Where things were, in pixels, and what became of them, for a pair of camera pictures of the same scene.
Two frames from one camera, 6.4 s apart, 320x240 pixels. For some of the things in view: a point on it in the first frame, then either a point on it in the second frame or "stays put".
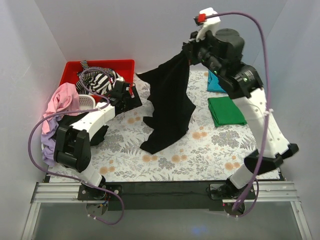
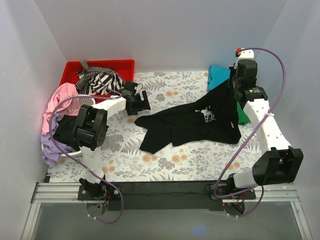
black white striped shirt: x=93 y=80 stays put
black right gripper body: x=191 y=50 to x=232 y=81
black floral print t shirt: x=170 y=97 to x=212 y=118
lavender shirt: x=48 y=143 stays put
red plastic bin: x=124 y=69 stays put
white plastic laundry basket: x=86 y=102 stays put
